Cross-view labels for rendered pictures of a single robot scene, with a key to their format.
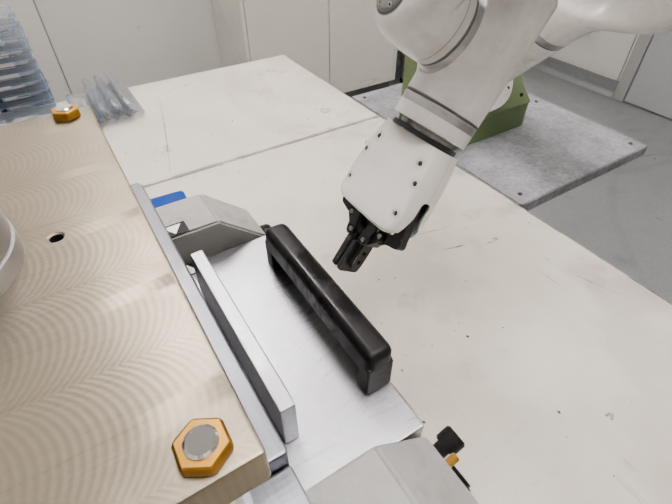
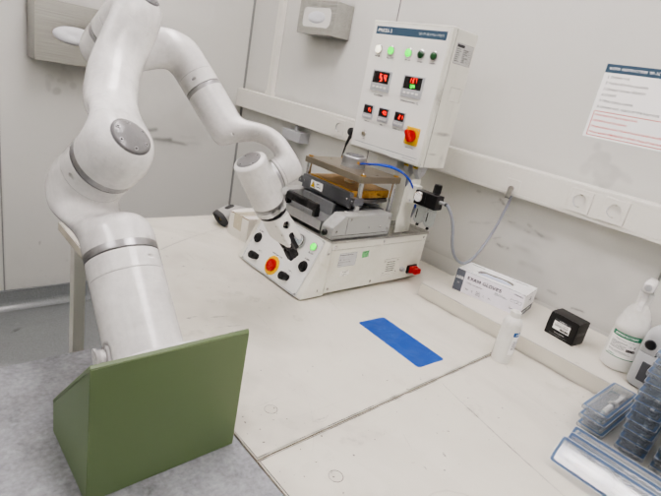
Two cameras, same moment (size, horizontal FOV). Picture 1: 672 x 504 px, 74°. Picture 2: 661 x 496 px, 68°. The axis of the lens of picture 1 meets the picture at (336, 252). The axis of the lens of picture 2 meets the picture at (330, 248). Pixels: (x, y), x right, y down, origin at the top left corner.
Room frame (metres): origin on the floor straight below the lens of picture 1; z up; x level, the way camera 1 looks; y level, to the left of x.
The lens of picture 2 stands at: (1.66, -0.20, 1.37)
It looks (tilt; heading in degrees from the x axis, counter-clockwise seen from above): 19 degrees down; 167
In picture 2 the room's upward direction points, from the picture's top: 12 degrees clockwise
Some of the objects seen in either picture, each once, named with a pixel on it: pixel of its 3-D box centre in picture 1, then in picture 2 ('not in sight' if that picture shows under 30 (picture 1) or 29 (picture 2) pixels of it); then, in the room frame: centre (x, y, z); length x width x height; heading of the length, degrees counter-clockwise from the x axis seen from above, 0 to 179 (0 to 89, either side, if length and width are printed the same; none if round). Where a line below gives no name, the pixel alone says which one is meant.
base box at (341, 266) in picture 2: not in sight; (337, 246); (0.14, 0.17, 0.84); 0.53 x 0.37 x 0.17; 122
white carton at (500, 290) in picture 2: not in sight; (494, 287); (0.33, 0.66, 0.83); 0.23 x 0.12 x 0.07; 42
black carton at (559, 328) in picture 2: not in sight; (567, 326); (0.56, 0.78, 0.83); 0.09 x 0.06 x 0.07; 25
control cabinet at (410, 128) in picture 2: not in sight; (397, 127); (0.03, 0.32, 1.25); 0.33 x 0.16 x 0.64; 32
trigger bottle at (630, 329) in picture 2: not in sight; (632, 324); (0.69, 0.85, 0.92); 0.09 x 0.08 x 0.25; 129
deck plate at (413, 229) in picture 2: not in sight; (348, 218); (0.10, 0.20, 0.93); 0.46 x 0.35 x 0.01; 122
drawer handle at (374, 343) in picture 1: (320, 297); (302, 203); (0.22, 0.01, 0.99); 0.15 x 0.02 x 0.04; 32
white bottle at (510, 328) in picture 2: not in sight; (508, 336); (0.63, 0.55, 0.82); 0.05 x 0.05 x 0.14
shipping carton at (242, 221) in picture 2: not in sight; (257, 223); (-0.12, -0.09, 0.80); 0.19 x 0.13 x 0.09; 122
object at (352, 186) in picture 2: not in sight; (351, 180); (0.13, 0.17, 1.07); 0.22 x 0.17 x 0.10; 32
